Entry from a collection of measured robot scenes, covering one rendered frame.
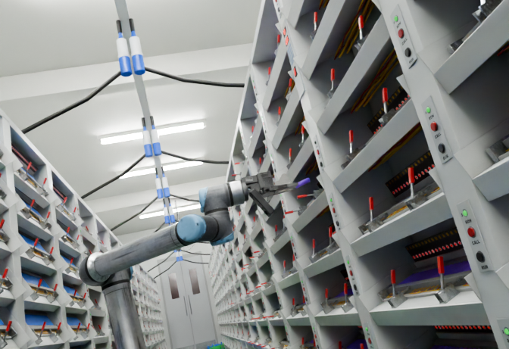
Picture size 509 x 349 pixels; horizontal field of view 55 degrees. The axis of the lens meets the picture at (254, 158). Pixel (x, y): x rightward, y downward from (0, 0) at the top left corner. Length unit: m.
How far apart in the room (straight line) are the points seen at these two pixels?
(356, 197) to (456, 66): 0.76
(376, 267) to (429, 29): 0.79
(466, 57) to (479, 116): 0.13
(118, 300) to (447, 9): 1.61
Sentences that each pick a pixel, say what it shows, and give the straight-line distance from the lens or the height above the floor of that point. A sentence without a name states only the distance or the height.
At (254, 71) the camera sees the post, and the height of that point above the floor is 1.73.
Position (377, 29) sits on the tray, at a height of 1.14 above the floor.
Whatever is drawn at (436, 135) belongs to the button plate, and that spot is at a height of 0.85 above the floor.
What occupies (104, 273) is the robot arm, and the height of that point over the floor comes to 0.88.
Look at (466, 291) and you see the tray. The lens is 1.11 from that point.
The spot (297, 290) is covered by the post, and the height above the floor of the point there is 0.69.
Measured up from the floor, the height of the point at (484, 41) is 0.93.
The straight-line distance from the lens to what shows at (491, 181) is 0.87.
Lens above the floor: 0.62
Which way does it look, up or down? 17 degrees up
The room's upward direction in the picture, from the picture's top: 13 degrees counter-clockwise
